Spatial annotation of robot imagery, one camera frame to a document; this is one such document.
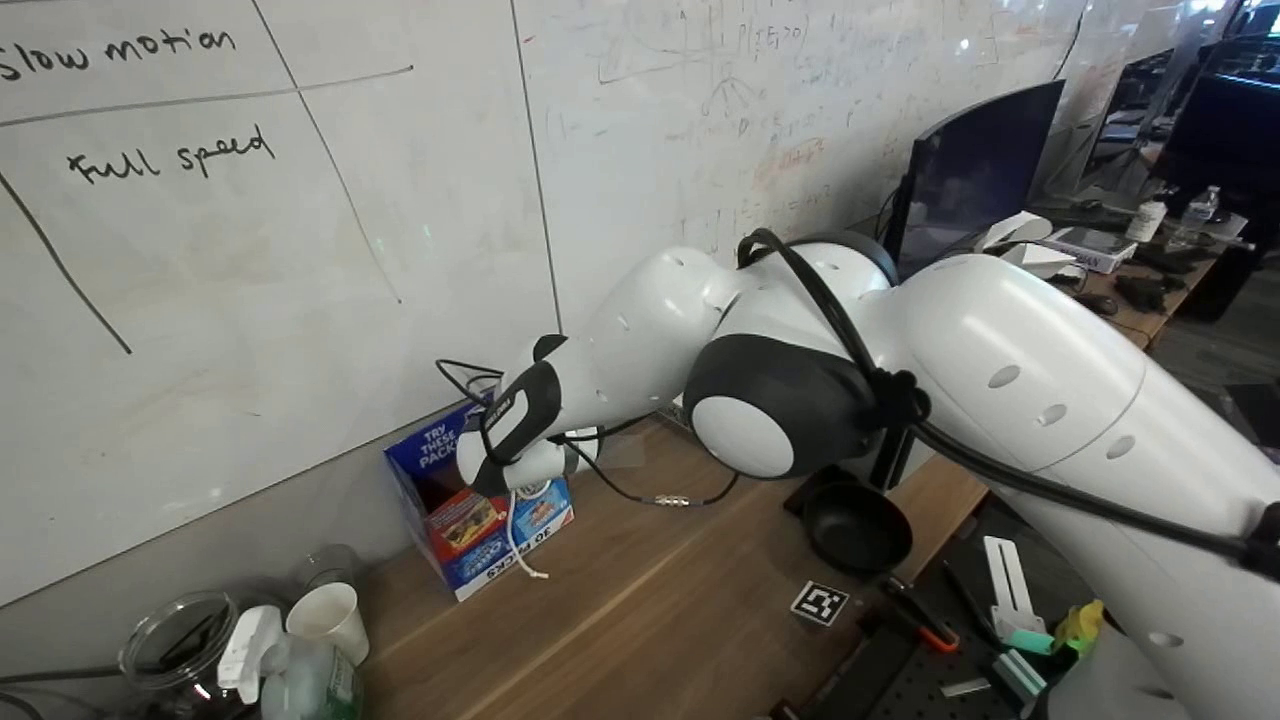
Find blue cardboard snack box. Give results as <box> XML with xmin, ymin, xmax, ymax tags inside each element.
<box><xmin>381</xmin><ymin>400</ymin><xmax>579</xmax><ymax>603</ymax></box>

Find black round bowl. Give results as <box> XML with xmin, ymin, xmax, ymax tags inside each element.
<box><xmin>780</xmin><ymin>462</ymin><xmax>921</xmax><ymax>582</ymax></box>

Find black white fiducial tag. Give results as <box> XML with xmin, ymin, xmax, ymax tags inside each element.
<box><xmin>789</xmin><ymin>577</ymin><xmax>854</xmax><ymax>632</ymax></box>

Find black monitor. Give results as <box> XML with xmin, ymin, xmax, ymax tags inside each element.
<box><xmin>885</xmin><ymin>78</ymin><xmax>1070</xmax><ymax>278</ymax></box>

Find white paper cup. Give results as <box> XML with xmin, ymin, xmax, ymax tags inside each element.
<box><xmin>285</xmin><ymin>582</ymin><xmax>372</xmax><ymax>668</ymax></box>

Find white desk papers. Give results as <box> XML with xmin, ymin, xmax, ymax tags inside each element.
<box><xmin>975</xmin><ymin>209</ymin><xmax>1141</xmax><ymax>286</ymax></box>

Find spray bottle green liquid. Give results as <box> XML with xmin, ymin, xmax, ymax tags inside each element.
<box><xmin>212</xmin><ymin>603</ymin><xmax>366</xmax><ymax>720</ymax></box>

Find green yellow toy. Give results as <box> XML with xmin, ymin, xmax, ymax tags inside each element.
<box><xmin>1050</xmin><ymin>597</ymin><xmax>1111</xmax><ymax>666</ymax></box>

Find large clear glass jar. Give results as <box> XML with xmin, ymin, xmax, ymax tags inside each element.
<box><xmin>115</xmin><ymin>591</ymin><xmax>240</xmax><ymax>711</ymax></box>

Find small plastic bottle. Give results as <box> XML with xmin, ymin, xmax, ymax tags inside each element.
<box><xmin>1185</xmin><ymin>181</ymin><xmax>1222</xmax><ymax>249</ymax></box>

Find black clamp orange handle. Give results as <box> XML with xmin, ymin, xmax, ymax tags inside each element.
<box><xmin>872</xmin><ymin>577</ymin><xmax>964</xmax><ymax>660</ymax></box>

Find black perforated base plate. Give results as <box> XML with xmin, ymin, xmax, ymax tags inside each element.
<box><xmin>771</xmin><ymin>625</ymin><xmax>1056</xmax><ymax>720</ymax></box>

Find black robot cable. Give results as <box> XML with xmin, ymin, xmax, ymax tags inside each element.
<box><xmin>436</xmin><ymin>226</ymin><xmax>1280</xmax><ymax>584</ymax></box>

